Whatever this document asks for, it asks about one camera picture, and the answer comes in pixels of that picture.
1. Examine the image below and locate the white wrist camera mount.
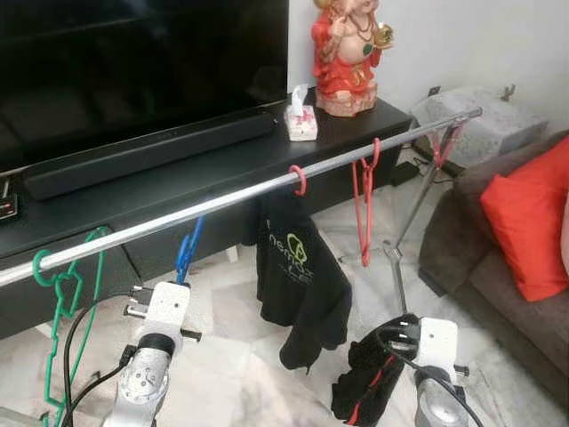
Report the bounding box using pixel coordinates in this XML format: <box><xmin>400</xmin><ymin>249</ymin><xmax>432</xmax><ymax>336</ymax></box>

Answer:
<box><xmin>142</xmin><ymin>280</ymin><xmax>192</xmax><ymax>343</ymax></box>
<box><xmin>418</xmin><ymin>318</ymin><xmax>459</xmax><ymax>379</ymax></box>

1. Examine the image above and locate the black garment with red trim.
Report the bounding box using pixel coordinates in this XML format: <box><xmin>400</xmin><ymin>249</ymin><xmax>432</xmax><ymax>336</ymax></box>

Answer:
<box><xmin>331</xmin><ymin>313</ymin><xmax>421</xmax><ymax>426</ymax></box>

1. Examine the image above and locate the dark grey fabric sofa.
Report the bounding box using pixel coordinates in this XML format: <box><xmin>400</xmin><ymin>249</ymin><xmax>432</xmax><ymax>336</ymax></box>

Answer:
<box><xmin>418</xmin><ymin>133</ymin><xmax>569</xmax><ymax>410</ymax></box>

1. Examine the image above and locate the silver metal clothes rack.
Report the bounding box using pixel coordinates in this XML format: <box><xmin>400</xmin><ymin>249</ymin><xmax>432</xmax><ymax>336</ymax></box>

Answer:
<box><xmin>0</xmin><ymin>107</ymin><xmax>484</xmax><ymax>318</ymax></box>

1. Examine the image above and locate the side table with lace cloth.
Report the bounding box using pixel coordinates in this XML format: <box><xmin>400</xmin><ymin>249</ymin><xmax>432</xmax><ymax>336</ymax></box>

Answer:
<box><xmin>411</xmin><ymin>86</ymin><xmax>549</xmax><ymax>170</ymax></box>

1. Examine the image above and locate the white pink tissue box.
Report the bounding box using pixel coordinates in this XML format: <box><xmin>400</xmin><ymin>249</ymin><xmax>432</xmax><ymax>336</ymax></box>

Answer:
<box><xmin>286</xmin><ymin>85</ymin><xmax>319</xmax><ymax>142</ymax></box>

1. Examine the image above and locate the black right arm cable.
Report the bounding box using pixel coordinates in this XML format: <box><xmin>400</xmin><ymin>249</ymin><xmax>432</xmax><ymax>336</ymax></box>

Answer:
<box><xmin>373</xmin><ymin>325</ymin><xmax>485</xmax><ymax>427</ymax></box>

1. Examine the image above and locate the red cushion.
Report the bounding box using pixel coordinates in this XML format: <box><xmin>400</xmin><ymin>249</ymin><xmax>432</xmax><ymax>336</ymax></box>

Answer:
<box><xmin>480</xmin><ymin>135</ymin><xmax>569</xmax><ymax>303</ymax></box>

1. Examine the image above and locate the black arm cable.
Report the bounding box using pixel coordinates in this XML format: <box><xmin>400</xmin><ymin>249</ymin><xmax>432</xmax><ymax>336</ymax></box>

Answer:
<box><xmin>60</xmin><ymin>294</ymin><xmax>143</xmax><ymax>427</ymax></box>
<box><xmin>373</xmin><ymin>325</ymin><xmax>485</xmax><ymax>427</ymax></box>

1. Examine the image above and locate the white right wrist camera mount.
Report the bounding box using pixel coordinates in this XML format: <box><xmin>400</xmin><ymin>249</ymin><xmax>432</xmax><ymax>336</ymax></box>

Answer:
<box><xmin>418</xmin><ymin>318</ymin><xmax>459</xmax><ymax>379</ymax></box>

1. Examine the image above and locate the black logo t-shirt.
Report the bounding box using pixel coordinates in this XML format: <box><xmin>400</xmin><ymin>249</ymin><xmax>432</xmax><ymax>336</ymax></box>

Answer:
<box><xmin>255</xmin><ymin>191</ymin><xmax>354</xmax><ymax>372</ymax></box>

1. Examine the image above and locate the black flat television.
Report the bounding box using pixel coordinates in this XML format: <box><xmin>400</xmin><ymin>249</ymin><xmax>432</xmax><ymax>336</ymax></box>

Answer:
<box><xmin>0</xmin><ymin>0</ymin><xmax>290</xmax><ymax>170</ymax></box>

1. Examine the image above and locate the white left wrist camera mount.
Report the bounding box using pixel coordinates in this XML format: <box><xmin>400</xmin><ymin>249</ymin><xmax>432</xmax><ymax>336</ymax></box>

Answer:
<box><xmin>142</xmin><ymin>280</ymin><xmax>192</xmax><ymax>343</ymax></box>

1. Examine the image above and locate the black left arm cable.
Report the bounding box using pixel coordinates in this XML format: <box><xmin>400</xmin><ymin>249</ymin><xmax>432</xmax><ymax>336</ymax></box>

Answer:
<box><xmin>60</xmin><ymin>294</ymin><xmax>143</xmax><ymax>427</ymax></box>

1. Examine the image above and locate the red gold statue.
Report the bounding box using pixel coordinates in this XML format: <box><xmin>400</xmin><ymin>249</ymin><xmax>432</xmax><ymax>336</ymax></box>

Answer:
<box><xmin>309</xmin><ymin>0</ymin><xmax>395</xmax><ymax>118</ymax></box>

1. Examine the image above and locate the black soundbar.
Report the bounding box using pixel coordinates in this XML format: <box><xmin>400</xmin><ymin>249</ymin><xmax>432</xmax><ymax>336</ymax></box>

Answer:
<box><xmin>22</xmin><ymin>109</ymin><xmax>278</xmax><ymax>202</ymax></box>

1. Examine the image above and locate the blue plastic hanger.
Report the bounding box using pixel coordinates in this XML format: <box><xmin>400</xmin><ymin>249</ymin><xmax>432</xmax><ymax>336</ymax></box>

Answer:
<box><xmin>174</xmin><ymin>216</ymin><xmax>204</xmax><ymax>287</ymax></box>

